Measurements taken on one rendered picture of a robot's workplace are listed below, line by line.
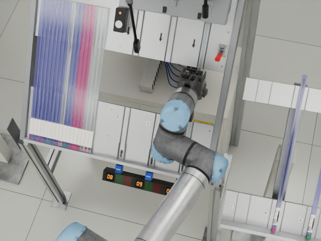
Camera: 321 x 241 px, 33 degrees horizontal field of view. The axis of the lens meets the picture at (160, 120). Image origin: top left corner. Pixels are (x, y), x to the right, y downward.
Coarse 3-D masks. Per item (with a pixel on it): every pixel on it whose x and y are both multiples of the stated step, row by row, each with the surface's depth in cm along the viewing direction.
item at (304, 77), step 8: (304, 80) 164; (304, 88) 165; (296, 112) 167; (296, 120) 167; (296, 128) 168; (288, 152) 169; (288, 160) 170; (288, 168) 170; (280, 184) 172; (280, 192) 172; (280, 200) 173
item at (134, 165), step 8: (40, 144) 195; (48, 144) 194; (72, 152) 193; (80, 152) 192; (104, 160) 191; (112, 160) 190; (120, 160) 190; (144, 168) 188; (152, 168) 188; (160, 168) 189; (176, 176) 186
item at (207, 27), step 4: (208, 24) 171; (204, 28) 172; (208, 28) 172; (204, 32) 172; (208, 32) 172; (204, 36) 172; (204, 40) 173; (204, 44) 173; (204, 48) 173; (200, 52) 174; (204, 52) 174; (200, 56) 174; (200, 60) 175; (200, 64) 175; (200, 68) 175; (192, 120) 181; (188, 124) 181; (192, 124) 182; (188, 128) 182; (188, 132) 182; (188, 136) 182
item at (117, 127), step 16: (112, 112) 188; (128, 112) 186; (144, 112) 185; (96, 128) 190; (112, 128) 189; (128, 128) 188; (144, 128) 186; (192, 128) 182; (208, 128) 181; (96, 144) 192; (112, 144) 191; (128, 144) 189; (144, 144) 188; (208, 144) 183; (128, 160) 191; (144, 160) 189
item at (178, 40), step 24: (72, 0) 181; (96, 0) 179; (144, 24) 177; (168, 24) 175; (192, 24) 174; (216, 24) 172; (120, 48) 181; (144, 48) 179; (168, 48) 177; (192, 48) 176; (216, 48) 174
